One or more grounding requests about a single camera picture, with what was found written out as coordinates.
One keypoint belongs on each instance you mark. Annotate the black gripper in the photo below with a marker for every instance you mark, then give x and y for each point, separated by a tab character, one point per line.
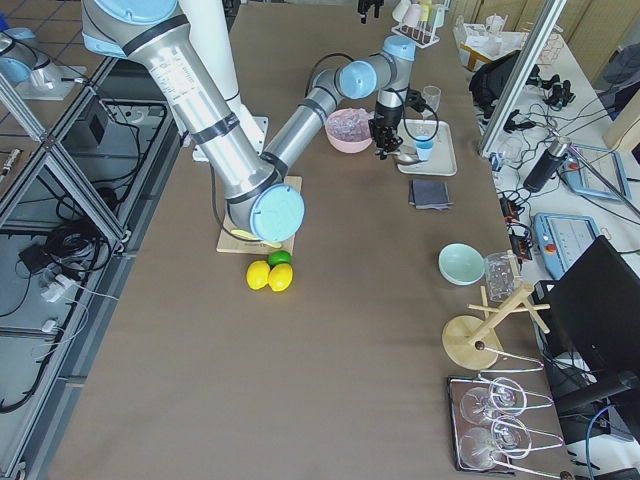
386	116
366	11

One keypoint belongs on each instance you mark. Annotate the metal ice scoop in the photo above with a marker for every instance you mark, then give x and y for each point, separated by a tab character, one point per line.
406	158

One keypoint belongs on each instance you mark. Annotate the pink bowl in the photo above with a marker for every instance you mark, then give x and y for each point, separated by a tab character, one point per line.
349	147

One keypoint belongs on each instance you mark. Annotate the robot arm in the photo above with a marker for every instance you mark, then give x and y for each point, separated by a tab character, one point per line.
185	47

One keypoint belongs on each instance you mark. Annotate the clear ice cubes pile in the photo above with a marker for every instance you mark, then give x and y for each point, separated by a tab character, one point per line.
350	125

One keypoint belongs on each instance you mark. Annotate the light blue cup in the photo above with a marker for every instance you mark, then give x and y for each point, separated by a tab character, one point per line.
424	147

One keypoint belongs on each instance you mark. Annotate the wooden cup stand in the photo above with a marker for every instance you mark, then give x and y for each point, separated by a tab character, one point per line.
472	343

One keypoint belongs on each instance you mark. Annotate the clear wine glass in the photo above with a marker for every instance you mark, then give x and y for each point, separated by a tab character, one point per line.
432	96

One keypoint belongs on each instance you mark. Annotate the cream serving tray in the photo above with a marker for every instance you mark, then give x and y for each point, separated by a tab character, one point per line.
439	160

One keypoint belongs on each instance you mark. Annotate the grey folded cloth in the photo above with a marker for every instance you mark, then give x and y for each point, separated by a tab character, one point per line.
429	194

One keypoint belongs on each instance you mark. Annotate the black bag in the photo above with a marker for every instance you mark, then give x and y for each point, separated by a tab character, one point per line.
489	81

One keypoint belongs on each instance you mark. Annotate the green bowl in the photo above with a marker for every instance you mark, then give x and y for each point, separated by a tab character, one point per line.
461	264

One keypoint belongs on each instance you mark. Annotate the green lime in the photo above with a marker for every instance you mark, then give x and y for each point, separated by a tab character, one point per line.
279	257

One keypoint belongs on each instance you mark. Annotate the black water bottle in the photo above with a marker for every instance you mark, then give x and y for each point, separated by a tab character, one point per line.
552	157

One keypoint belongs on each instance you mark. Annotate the yellow lemon lower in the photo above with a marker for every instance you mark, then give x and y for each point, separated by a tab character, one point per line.
280	277

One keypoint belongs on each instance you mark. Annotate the yellow lemon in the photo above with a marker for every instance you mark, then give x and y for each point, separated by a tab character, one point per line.
257	274
280	277

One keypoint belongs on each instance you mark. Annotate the yellow plastic knife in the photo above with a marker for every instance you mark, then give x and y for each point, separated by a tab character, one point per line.
247	236

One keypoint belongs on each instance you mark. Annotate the glass mug on stand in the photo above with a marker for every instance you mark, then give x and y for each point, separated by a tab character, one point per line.
501	275

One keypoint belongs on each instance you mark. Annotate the yellow lemon upper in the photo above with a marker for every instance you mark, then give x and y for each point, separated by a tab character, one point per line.
257	274

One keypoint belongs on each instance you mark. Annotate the wooden cutting board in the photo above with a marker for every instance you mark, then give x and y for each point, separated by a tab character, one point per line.
227	244

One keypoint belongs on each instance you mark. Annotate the blue teach pendant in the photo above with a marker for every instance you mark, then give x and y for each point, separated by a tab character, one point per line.
596	172

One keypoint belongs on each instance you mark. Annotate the black monitor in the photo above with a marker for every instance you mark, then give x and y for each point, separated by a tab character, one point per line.
595	313

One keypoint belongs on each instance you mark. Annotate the upside-down wine glass far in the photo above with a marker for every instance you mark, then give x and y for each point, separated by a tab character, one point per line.
490	399

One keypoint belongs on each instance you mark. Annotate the upside-down wine glass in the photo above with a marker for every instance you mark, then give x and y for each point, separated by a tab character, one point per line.
499	446
490	399

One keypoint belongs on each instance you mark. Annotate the upside-down wine glass near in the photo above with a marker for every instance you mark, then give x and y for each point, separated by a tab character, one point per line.
499	446

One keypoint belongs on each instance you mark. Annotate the white wire cup rack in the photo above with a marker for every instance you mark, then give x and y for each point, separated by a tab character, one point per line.
420	20

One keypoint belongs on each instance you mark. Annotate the black tray frame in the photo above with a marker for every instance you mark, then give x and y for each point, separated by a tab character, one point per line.
456	388

